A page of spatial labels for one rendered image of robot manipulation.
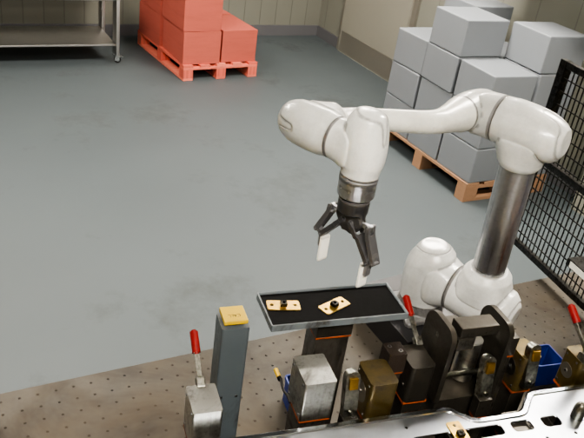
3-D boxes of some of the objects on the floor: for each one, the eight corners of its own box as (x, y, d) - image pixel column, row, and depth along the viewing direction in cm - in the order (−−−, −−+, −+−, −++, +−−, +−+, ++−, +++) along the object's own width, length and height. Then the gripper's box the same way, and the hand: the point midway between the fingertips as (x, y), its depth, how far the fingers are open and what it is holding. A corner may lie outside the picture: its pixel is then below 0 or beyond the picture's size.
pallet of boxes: (540, 191, 544) (593, 36, 486) (461, 202, 509) (507, 37, 451) (448, 130, 632) (483, -6, 574) (375, 136, 597) (404, -9, 539)
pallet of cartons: (213, 41, 783) (219, -30, 746) (258, 78, 690) (267, 0, 653) (136, 41, 744) (136, -33, 707) (172, 81, 651) (176, -3, 614)
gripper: (307, 177, 169) (295, 252, 180) (384, 223, 154) (367, 302, 165) (328, 171, 174) (316, 244, 185) (406, 215, 159) (388, 292, 170)
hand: (341, 268), depth 174 cm, fingers open, 13 cm apart
